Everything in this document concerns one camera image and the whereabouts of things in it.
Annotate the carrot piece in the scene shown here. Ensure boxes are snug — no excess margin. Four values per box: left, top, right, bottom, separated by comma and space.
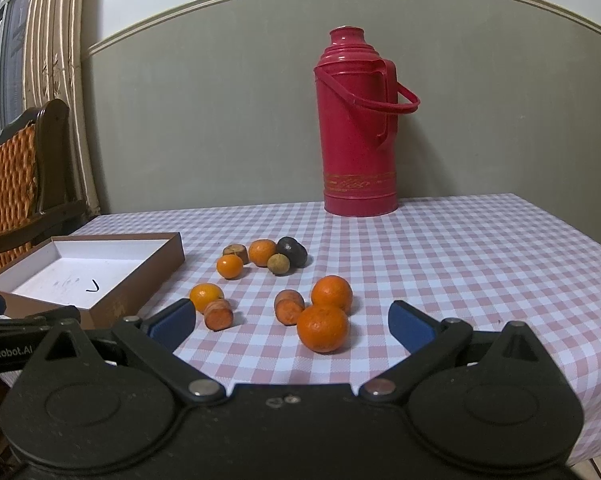
274, 289, 305, 326
204, 299, 233, 332

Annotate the large front tangerine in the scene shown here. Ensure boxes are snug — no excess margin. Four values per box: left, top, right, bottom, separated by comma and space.
296, 304, 349, 353

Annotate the large tangerine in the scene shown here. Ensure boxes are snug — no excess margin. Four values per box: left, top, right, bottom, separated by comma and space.
311, 275, 353, 315
296, 304, 349, 353

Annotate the small kumquat orange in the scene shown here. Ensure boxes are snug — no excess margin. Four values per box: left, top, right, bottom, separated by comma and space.
216, 254, 244, 280

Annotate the medium back tangerine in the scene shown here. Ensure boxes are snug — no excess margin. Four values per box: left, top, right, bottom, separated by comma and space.
248, 238, 276, 268

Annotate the brown white cardboard box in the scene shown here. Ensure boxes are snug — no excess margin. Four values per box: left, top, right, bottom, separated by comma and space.
0, 232, 186, 328

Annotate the pink checkered tablecloth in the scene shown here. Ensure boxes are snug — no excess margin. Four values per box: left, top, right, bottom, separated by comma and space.
84, 194, 601, 462

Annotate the wooden wicker sofa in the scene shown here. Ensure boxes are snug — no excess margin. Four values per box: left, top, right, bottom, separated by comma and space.
0, 99, 88, 270

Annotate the red thermos flask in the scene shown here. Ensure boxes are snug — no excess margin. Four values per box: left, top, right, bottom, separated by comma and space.
313, 26, 421, 217

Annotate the beige striped curtain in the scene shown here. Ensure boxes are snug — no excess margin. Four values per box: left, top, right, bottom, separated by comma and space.
23, 0, 101, 214

